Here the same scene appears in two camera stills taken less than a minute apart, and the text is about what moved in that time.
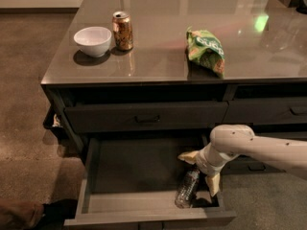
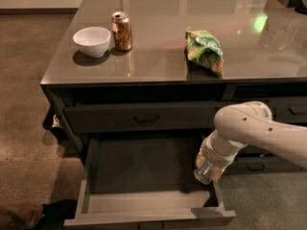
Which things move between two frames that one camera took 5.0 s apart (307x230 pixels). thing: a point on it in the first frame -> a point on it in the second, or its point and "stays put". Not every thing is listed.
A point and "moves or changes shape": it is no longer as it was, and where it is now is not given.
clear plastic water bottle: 186,189 moves or changes shape
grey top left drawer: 94,117 stays put
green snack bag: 204,55 stays put
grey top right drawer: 266,110 stays put
